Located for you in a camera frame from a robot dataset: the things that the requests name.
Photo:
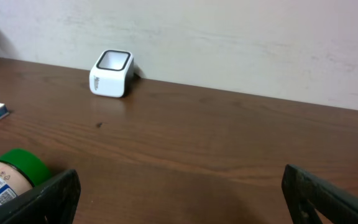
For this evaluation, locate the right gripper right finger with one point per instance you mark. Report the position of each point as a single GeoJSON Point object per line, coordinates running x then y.
{"type": "Point", "coordinates": [307, 195]}

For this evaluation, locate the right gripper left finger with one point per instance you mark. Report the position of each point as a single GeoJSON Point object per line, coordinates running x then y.
{"type": "Point", "coordinates": [54, 201]}

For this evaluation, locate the green lid jar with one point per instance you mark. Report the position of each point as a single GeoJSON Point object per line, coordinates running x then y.
{"type": "Point", "coordinates": [20, 171]}

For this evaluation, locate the white barcode scanner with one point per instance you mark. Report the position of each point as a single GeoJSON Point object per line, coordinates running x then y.
{"type": "Point", "coordinates": [112, 73]}

